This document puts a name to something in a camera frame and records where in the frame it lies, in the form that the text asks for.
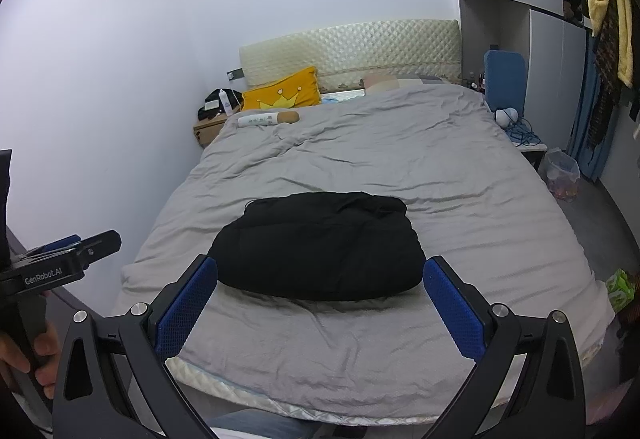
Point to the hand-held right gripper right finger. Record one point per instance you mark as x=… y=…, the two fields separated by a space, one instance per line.
x=452 y=314

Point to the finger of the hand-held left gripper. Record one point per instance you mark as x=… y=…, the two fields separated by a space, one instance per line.
x=100 y=246
x=62 y=242

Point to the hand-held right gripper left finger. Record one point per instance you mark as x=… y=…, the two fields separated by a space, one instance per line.
x=185 y=314

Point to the black padded jacket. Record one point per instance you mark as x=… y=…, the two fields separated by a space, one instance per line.
x=320 y=249

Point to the person's left hand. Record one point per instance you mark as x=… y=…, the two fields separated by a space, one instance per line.
x=46 y=359

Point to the person's blue jeans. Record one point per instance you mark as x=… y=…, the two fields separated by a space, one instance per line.
x=260 y=425

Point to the white quilted mattress pad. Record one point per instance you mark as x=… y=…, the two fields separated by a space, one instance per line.
x=300 y=399

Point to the wooden nightstand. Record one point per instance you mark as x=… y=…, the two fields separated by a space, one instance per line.
x=207 y=131

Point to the grey blanket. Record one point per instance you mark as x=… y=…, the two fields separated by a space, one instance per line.
x=400 y=159

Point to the green tissue packet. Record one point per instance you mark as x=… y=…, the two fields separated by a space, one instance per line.
x=621 y=291

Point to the clear plastic bin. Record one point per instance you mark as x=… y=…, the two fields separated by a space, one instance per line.
x=562 y=179

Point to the white side table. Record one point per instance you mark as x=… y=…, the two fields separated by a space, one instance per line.
x=532 y=154

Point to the pale pink cloth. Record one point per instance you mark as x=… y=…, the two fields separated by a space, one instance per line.
x=610 y=406

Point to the white spray bottle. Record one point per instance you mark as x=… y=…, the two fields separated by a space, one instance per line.
x=225 y=104

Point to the black bag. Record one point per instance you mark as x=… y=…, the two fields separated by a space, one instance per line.
x=236 y=99

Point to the white bottle-shaped plush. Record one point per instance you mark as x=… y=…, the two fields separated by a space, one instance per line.
x=260 y=120

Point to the blue hanging garment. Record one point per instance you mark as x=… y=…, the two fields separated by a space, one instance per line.
x=585 y=129

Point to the beige pillow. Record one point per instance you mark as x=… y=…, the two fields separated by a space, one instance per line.
x=400 y=81

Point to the blue chair back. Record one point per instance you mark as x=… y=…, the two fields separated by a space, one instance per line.
x=505 y=79

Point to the yellow crown pillow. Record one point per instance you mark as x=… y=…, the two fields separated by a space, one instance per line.
x=285 y=91

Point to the light blue pillow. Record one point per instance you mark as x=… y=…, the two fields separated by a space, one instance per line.
x=340 y=98

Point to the grey wardrobe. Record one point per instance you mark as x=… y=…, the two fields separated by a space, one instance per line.
x=545 y=69

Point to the cream quilted headboard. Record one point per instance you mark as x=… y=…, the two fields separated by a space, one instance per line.
x=350 y=49

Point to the dark patterned garment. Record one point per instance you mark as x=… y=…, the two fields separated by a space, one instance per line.
x=605 y=69

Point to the wall socket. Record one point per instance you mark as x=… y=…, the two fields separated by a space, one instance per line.
x=234 y=75

